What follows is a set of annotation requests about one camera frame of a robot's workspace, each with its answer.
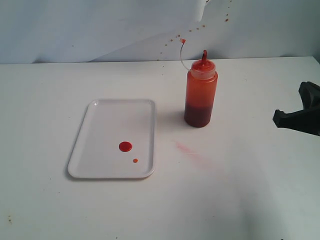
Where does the red sauce squeeze bottle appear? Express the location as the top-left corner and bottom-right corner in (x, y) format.
(183, 50), (218, 128)

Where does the red sauce blob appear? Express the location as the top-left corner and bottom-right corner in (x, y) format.
(118, 141), (133, 153)

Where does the white rectangular plastic tray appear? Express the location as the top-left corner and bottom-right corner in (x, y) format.
(67, 99), (156, 180)

